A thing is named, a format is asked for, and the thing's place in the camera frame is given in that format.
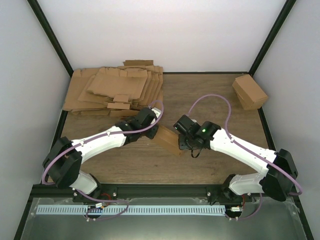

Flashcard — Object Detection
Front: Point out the black frame post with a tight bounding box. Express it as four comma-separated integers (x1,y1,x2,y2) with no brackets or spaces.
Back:
27,0,74,77
248,0,296,77

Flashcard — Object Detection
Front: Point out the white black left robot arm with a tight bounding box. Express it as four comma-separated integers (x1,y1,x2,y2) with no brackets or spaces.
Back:
42,107,162,202

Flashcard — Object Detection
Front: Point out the black left frame post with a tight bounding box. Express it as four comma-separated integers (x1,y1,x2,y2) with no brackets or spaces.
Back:
27,0,74,77

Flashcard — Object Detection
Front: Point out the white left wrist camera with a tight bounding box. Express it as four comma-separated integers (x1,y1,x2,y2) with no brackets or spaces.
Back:
151,107,162,118

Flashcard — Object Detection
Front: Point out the light blue slotted cable duct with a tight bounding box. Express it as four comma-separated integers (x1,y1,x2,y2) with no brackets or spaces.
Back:
36,205,226,216

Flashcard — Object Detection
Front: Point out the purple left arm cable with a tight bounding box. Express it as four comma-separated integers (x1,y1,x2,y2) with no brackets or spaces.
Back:
41,99,165,222

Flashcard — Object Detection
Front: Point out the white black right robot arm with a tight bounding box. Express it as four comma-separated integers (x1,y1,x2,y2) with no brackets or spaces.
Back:
174,115,298,202

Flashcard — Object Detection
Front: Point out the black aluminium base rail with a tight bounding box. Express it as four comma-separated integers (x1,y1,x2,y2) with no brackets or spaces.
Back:
32,183,247,204

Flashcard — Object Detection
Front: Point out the stack of flat cardboard blanks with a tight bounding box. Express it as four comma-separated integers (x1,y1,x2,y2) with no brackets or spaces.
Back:
63,60,164,117

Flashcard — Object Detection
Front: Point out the brown cardboard box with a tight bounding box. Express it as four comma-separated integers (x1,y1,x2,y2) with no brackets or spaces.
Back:
152,124,183,157
232,74,269,110

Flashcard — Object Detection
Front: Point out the black right frame post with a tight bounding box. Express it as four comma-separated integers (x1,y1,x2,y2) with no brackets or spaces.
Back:
248,0,296,77

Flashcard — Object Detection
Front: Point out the folded brown cardboard box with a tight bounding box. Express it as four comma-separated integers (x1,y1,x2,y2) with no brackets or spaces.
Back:
232,74,269,110

